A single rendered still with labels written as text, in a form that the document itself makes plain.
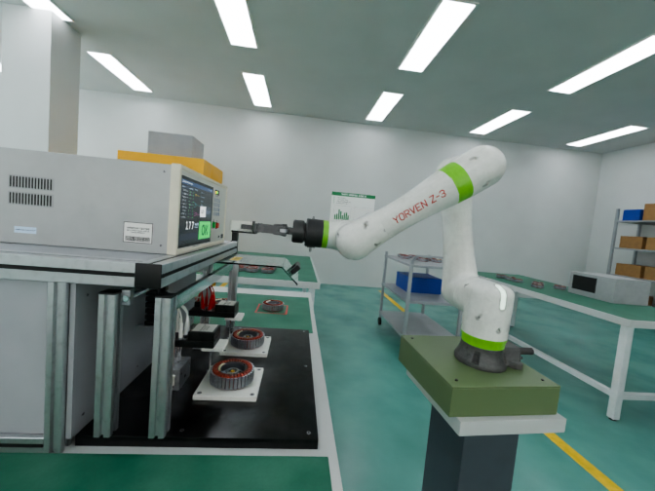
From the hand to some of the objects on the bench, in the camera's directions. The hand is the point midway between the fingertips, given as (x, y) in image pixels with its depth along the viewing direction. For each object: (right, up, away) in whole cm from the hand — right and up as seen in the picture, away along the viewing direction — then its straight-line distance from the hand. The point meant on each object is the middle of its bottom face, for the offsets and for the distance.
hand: (241, 225), depth 96 cm
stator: (0, -40, +8) cm, 41 cm away
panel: (-24, -40, -7) cm, 48 cm away
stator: (+2, -42, -16) cm, 45 cm away
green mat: (-28, -38, +58) cm, 74 cm away
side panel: (-36, -44, -40) cm, 70 cm away
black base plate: (-1, -44, -4) cm, 45 cm away
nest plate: (0, -42, +8) cm, 42 cm away
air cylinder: (-12, -42, -18) cm, 47 cm away
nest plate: (+2, -43, -16) cm, 46 cm away
